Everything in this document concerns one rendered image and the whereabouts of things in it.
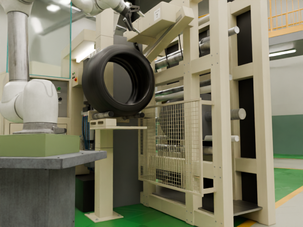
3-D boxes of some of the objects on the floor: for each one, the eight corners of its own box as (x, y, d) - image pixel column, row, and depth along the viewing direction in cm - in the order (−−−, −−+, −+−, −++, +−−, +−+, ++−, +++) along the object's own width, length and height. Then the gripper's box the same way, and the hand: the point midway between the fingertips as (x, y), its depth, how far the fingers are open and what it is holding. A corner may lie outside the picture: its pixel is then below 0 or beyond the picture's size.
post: (93, 215, 253) (95, -45, 272) (107, 213, 260) (108, -41, 279) (98, 219, 242) (100, -53, 261) (113, 216, 249) (113, -48, 268)
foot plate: (84, 215, 255) (84, 212, 255) (111, 210, 269) (111, 208, 270) (94, 222, 232) (94, 220, 233) (123, 217, 247) (123, 215, 247)
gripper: (119, 23, 189) (140, 38, 205) (130, -9, 194) (149, 9, 209) (112, 24, 195) (133, 39, 210) (123, -7, 199) (142, 11, 214)
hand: (140, 24), depth 209 cm, fingers open, 13 cm apart
